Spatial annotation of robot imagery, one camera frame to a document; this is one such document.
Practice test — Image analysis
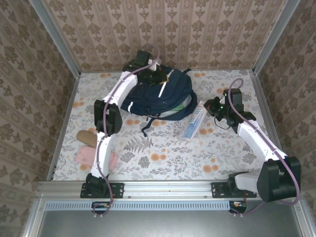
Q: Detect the pink pencil case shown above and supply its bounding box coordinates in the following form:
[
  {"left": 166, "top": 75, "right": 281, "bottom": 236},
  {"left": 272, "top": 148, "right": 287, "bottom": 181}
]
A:
[{"left": 76, "top": 145, "right": 119, "bottom": 171}]

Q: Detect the clear plastic stationery pack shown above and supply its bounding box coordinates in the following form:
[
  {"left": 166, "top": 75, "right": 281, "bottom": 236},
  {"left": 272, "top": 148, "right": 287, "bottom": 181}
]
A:
[{"left": 179, "top": 100, "right": 208, "bottom": 141}]

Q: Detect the aluminium table end rail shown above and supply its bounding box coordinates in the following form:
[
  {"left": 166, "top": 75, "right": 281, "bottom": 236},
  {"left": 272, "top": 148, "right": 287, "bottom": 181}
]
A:
[{"left": 80, "top": 68, "right": 254, "bottom": 74}]

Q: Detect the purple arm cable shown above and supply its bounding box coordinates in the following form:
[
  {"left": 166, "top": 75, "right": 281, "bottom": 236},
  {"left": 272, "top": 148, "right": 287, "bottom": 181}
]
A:
[
  {"left": 227, "top": 78, "right": 301, "bottom": 217},
  {"left": 92, "top": 48, "right": 161, "bottom": 218}
]

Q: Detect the aluminium frame post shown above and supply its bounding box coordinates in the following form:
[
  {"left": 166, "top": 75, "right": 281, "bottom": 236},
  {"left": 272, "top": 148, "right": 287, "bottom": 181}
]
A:
[
  {"left": 29, "top": 0, "right": 81, "bottom": 78},
  {"left": 252, "top": 0, "right": 301, "bottom": 75}
]

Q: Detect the light blue slotted cable duct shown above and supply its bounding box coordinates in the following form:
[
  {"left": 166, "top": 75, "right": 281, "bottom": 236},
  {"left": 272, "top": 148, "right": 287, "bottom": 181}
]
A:
[{"left": 44, "top": 200, "right": 249, "bottom": 211}]

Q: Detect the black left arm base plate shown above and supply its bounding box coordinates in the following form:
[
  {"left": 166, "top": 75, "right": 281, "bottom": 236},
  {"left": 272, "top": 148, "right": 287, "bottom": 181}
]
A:
[{"left": 80, "top": 182, "right": 124, "bottom": 199}]

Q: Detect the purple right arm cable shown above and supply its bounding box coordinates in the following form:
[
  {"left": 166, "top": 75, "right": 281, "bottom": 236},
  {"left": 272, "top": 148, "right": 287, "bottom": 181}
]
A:
[{"left": 227, "top": 78, "right": 301, "bottom": 217}]

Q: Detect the navy blue student backpack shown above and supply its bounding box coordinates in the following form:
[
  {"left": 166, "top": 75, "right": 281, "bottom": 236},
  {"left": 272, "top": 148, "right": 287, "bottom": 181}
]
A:
[{"left": 122, "top": 68, "right": 198, "bottom": 138}]

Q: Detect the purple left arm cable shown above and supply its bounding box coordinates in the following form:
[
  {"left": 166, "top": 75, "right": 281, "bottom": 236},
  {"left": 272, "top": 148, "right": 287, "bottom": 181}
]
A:
[{"left": 92, "top": 48, "right": 161, "bottom": 218}]

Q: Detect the grey metal panel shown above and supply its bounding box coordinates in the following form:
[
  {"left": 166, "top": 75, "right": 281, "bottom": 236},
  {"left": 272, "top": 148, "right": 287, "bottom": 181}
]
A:
[{"left": 23, "top": 199, "right": 312, "bottom": 237}]

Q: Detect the aluminium table side rail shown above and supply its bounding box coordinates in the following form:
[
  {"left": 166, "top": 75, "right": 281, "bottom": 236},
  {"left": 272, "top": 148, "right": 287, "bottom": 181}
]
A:
[
  {"left": 250, "top": 70, "right": 284, "bottom": 158},
  {"left": 46, "top": 73, "right": 82, "bottom": 182}
]

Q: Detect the floral table cloth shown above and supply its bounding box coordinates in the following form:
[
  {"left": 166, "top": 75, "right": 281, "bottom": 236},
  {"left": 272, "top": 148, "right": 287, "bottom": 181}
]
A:
[{"left": 53, "top": 70, "right": 283, "bottom": 182}]

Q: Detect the brown pencil pouch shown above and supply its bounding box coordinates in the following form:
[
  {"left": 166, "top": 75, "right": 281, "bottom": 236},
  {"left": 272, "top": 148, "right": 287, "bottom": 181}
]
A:
[{"left": 76, "top": 130, "right": 97, "bottom": 148}]

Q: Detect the aluminium mounting rail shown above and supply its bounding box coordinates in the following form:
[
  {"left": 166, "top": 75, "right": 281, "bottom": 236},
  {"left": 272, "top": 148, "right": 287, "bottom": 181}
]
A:
[{"left": 38, "top": 181, "right": 303, "bottom": 201}]

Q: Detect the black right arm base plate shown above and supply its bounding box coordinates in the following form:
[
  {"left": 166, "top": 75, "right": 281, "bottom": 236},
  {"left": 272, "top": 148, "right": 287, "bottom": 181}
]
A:
[{"left": 211, "top": 182, "right": 257, "bottom": 199}]

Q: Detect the black connector board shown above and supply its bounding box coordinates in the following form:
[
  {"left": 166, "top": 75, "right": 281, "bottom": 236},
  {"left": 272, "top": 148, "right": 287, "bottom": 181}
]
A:
[
  {"left": 229, "top": 200, "right": 248, "bottom": 214},
  {"left": 91, "top": 201, "right": 115, "bottom": 215}
]

